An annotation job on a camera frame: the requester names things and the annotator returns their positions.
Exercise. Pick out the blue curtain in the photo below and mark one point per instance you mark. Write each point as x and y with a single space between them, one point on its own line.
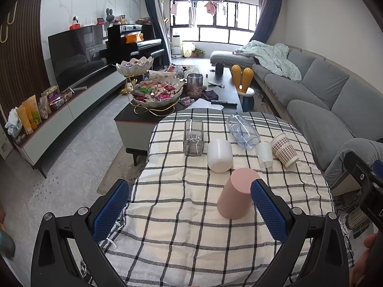
269 15
152 15

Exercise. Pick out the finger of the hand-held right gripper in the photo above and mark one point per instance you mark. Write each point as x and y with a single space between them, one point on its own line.
357 163

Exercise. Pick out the clear plastic bottle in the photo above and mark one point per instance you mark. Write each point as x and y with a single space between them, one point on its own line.
242 131

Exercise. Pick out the potted plants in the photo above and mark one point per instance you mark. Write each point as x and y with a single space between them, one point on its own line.
198 53

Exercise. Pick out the light green blanket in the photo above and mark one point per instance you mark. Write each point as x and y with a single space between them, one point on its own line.
269 56

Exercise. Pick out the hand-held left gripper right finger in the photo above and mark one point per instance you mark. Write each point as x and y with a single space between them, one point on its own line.
269 209

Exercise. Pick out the black television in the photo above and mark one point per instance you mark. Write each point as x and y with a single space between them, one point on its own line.
77 53

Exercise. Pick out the white plastic cup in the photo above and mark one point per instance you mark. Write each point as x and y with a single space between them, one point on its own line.
220 155

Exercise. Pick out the dark coffee table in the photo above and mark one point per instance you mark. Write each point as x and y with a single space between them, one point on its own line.
134 119

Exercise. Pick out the small translucent plastic cup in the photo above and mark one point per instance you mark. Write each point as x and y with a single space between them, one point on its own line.
264 154

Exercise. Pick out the pink plastic cup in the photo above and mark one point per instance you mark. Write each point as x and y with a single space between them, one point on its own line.
236 194

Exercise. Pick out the black piano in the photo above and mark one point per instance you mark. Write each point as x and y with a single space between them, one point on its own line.
134 43

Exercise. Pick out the black cup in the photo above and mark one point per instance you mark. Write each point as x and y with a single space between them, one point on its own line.
219 69

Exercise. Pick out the brown checkered paper cup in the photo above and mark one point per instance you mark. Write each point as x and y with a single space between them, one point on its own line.
284 149

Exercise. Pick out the person's right hand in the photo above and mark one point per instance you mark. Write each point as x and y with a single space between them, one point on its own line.
366 263

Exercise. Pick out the grey rabbit figure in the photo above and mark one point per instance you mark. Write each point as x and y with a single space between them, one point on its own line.
109 16

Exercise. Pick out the black remote control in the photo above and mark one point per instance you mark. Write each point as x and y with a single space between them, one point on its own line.
223 102

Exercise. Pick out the clear grey square cup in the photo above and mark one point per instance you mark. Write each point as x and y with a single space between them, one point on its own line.
194 139

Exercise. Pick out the grey sofa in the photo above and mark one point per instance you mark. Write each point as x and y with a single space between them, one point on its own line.
323 89

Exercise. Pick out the yellow rabbit-ear stool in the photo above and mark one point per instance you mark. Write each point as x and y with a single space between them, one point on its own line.
243 77

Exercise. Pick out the row of snack packets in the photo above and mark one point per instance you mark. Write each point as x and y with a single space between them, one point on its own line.
30 113

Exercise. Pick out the two-tier snack bowl stand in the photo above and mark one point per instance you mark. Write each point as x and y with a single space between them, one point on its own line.
157 94

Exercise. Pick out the hanging pink garment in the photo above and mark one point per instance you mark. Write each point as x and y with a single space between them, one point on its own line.
210 8

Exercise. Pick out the white crumpled cloth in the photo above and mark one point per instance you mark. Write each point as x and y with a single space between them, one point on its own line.
13 122

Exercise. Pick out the white paper sheet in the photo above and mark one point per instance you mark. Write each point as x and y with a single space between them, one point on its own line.
203 104

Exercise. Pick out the black white checkered tablecloth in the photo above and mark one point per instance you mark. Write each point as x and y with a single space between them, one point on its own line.
179 230

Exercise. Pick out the hanging white garment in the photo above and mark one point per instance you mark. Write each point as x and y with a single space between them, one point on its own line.
191 16

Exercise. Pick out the white security camera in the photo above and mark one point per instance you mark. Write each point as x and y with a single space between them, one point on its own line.
76 20

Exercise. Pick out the white television cabinet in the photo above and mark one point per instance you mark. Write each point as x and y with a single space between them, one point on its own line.
74 110

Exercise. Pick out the glass jar of nuts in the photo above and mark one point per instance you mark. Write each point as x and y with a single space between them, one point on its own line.
195 85

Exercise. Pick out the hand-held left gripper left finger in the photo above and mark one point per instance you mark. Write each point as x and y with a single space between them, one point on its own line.
110 212

